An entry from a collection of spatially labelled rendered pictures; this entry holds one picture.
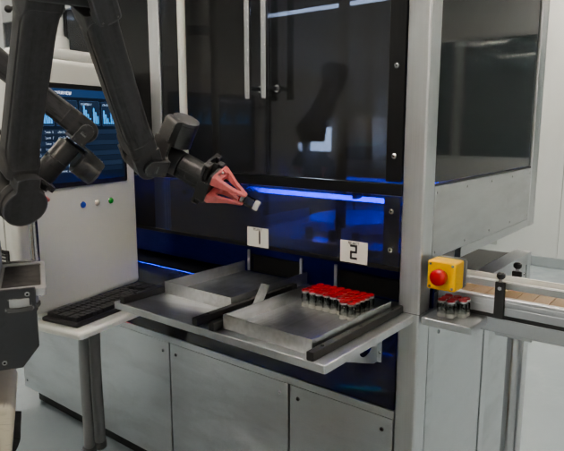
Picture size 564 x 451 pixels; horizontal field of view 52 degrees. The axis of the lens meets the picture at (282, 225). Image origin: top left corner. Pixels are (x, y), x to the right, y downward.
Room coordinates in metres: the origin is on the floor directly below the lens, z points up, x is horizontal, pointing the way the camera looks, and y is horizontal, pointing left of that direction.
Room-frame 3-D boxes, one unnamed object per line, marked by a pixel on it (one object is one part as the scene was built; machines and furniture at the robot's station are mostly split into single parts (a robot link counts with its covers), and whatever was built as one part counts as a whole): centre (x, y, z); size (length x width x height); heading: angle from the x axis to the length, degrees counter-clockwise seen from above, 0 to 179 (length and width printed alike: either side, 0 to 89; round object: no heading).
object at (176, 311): (1.49, 0.04, 0.87); 0.70 x 0.48 x 0.02; 52
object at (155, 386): (2.42, 0.15, 0.44); 2.06 x 1.00 x 0.88; 52
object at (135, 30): (2.19, 0.64, 1.50); 0.49 x 0.01 x 0.59; 52
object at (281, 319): (1.36, -0.07, 0.90); 0.34 x 0.26 x 0.04; 141
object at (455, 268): (1.38, -0.41, 0.99); 0.08 x 0.07 x 0.07; 142
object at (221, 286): (1.65, 0.13, 0.90); 0.34 x 0.26 x 0.04; 142
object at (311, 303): (1.42, -0.12, 0.90); 0.18 x 0.02 x 0.05; 51
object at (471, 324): (1.40, -0.44, 0.87); 0.14 x 0.13 x 0.02; 142
